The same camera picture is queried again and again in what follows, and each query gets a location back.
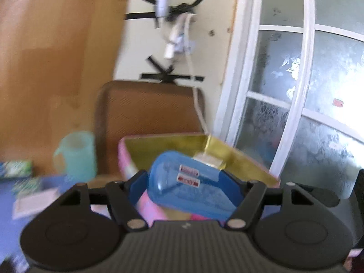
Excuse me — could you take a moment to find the brown chair back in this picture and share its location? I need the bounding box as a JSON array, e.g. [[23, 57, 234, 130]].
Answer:
[[95, 80, 206, 175]]

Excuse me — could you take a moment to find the pink biscuit tin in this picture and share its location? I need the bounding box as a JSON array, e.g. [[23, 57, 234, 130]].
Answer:
[[118, 132, 281, 223]]

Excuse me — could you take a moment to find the white cable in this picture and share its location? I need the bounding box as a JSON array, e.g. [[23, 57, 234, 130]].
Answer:
[[183, 14, 209, 136]]

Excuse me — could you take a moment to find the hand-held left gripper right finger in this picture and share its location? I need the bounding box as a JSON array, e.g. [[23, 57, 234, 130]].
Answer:
[[218, 170, 311, 230]]

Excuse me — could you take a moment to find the blue tablecloth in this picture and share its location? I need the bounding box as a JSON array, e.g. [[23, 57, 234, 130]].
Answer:
[[0, 173, 128, 273]]

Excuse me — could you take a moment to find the green toothpaste box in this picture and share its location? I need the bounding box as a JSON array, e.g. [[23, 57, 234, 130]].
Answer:
[[0, 160, 33, 180]]

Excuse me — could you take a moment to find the black tape cross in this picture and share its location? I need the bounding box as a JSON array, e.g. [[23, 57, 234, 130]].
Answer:
[[139, 56, 205, 85]]

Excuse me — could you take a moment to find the teal plastic cup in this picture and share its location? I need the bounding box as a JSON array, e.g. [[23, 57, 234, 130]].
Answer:
[[53, 131, 98, 181]]

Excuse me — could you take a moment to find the white window frame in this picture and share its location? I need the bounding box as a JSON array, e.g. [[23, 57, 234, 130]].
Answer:
[[214, 0, 364, 177]]

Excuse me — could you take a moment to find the black tape star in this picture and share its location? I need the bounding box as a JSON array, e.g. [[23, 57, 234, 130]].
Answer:
[[124, 0, 209, 29]]

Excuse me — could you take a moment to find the white power adapter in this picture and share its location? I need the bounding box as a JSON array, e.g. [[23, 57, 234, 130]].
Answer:
[[164, 13, 197, 61]]

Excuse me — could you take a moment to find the blue plastic case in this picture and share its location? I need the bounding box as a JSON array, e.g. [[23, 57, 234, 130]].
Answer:
[[147, 150, 240, 222]]

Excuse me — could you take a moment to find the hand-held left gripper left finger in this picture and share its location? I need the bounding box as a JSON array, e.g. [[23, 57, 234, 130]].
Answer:
[[61, 170, 149, 232]]

